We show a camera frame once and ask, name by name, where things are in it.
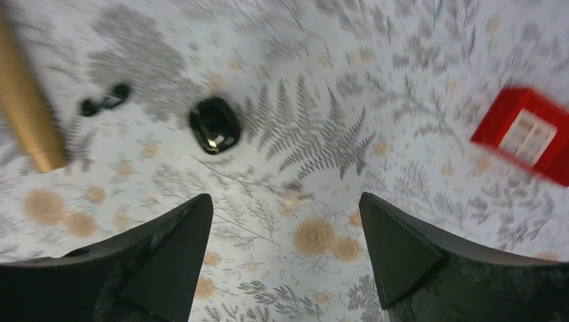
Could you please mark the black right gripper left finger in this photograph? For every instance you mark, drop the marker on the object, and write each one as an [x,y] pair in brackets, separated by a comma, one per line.
[148,273]

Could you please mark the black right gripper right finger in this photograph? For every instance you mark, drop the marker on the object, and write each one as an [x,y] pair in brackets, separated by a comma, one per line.
[425,273]

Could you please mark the red box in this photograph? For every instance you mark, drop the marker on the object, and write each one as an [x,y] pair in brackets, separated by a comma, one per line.
[529,130]

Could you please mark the gold microphone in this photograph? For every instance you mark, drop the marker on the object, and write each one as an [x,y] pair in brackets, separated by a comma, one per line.
[25,107]

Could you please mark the white earbud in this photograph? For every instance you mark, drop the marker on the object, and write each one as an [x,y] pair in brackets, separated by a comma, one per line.
[293,198]

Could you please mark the black earbud charging case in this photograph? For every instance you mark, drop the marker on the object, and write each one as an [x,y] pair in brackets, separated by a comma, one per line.
[215,125]

